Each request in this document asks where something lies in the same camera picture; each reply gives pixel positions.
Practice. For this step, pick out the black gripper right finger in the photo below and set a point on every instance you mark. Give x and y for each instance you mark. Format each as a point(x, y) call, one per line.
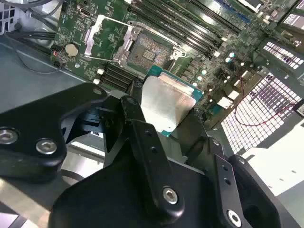
point(225, 178)

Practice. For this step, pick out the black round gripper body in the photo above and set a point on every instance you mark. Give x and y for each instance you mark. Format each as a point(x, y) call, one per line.
point(107, 202)

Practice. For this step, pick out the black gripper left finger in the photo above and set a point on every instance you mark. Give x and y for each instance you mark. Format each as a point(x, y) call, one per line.
point(28, 123)

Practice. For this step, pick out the silver topped CPU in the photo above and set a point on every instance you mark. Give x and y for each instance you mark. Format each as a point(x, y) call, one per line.
point(166, 104)

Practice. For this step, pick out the metal socket cover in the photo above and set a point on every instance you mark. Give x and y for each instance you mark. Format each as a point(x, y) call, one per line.
point(89, 40)

